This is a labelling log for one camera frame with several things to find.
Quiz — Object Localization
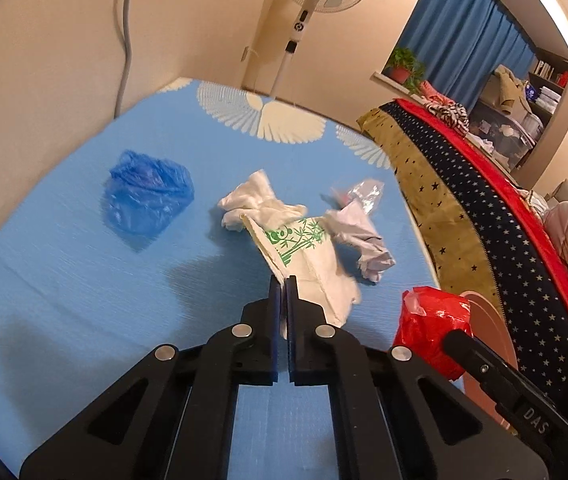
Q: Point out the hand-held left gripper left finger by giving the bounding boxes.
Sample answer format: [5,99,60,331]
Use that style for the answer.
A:
[19,275,285,480]

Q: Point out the blue wing print mat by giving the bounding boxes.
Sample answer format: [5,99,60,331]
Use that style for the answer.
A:
[0,77,464,480]

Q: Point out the red blanket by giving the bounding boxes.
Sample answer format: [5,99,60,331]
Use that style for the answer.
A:
[395,98,568,321]

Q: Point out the blue plastic bag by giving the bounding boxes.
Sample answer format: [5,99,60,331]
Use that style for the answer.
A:
[103,150,195,238]

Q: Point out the potted green plant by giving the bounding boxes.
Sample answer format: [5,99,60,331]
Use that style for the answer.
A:
[384,47,427,92]

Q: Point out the wooden bookshelf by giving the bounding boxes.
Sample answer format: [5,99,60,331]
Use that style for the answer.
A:
[526,47,568,121]

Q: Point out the pink clothes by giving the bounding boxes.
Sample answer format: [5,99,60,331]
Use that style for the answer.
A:
[419,80,457,106]

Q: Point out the beige coat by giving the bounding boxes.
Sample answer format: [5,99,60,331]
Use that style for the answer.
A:
[488,64,532,111]

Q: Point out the striped clothes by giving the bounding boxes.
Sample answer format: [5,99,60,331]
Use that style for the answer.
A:
[424,101,472,136]

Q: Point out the crumpled grey paper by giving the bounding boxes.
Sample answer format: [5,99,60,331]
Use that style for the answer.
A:
[324,207,397,283]

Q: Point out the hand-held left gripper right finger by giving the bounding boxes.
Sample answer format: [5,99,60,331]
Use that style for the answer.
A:
[286,275,549,480]

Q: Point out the white crumpled tissue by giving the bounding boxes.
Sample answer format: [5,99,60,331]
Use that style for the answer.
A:
[216,169,309,233]

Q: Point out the blue curtain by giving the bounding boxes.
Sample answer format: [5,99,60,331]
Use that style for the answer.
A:
[395,0,537,111]

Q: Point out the olive star bed sheet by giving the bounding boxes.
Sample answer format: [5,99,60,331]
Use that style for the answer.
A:
[356,106,507,306]

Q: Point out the red plastic bag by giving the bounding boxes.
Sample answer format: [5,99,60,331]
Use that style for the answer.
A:
[394,286,472,381]

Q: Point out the pink plastic bin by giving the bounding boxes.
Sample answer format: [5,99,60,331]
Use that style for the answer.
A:
[456,290,519,433]

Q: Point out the clear storage box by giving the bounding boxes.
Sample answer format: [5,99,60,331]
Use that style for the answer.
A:
[468,100,537,168]

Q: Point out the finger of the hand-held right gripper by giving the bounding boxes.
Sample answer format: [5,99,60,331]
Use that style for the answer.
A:
[442,329,519,411]

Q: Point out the small lidded container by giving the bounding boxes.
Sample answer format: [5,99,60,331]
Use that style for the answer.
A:
[521,110,545,143]

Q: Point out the clear plastic wrapper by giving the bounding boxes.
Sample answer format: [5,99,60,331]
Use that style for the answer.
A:
[329,177,385,216]

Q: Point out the grey wall cable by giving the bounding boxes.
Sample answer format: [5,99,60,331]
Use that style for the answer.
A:
[114,0,142,121]

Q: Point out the white bamboo print bag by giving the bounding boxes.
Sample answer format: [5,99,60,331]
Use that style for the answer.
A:
[241,212,362,328]

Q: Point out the navy star blanket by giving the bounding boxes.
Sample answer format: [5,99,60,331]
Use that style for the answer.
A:
[379,101,568,411]

